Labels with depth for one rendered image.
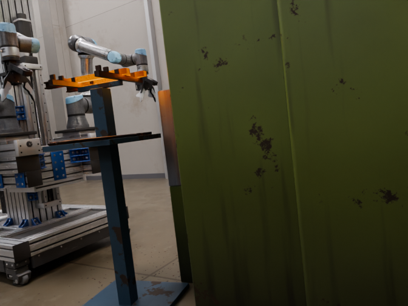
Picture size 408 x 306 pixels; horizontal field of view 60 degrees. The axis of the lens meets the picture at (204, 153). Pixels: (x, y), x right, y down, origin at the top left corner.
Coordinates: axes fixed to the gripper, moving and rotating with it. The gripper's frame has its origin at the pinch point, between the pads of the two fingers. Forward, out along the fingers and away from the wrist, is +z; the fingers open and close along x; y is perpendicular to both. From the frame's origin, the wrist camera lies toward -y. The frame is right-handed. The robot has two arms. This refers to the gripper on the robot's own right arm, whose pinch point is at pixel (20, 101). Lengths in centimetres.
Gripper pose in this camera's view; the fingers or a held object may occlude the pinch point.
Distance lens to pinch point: 182.4
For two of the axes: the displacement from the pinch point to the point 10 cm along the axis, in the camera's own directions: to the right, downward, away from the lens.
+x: -5.2, 1.2, -8.4
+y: -8.4, 0.6, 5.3
